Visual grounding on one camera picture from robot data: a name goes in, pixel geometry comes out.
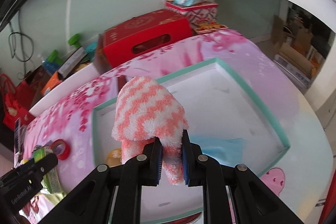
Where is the pink cartoon bedsheet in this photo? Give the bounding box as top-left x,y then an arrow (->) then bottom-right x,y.
23,29 -> 333,220

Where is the green dumbbell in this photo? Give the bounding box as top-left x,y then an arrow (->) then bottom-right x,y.
46,33 -> 81,65

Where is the orange cardboard box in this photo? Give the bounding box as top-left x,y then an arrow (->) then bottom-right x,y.
41,71 -> 63,96

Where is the red white patterned box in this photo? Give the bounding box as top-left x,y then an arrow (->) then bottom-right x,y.
165,1 -> 218,28

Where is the red tape roll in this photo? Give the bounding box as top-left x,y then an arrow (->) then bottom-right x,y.
51,139 -> 71,161

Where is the blue water bottle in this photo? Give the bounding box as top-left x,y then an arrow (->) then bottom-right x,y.
38,50 -> 62,76

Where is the large red gift box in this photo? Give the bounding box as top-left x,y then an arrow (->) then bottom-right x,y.
102,9 -> 193,68

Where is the light blue cloth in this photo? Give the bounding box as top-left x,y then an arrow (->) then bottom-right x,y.
190,135 -> 245,165

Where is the white foam board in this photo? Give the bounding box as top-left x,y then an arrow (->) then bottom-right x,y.
29,64 -> 100,117

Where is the white tray teal rim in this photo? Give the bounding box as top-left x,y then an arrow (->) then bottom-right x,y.
92,58 -> 290,223

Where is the pink white fuzzy sock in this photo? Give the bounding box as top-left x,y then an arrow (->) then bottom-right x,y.
112,76 -> 189,185

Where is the black cable on wall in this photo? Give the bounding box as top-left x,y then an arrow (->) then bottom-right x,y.
7,11 -> 35,77

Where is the red felt handbag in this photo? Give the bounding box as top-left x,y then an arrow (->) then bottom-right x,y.
1,73 -> 35,131

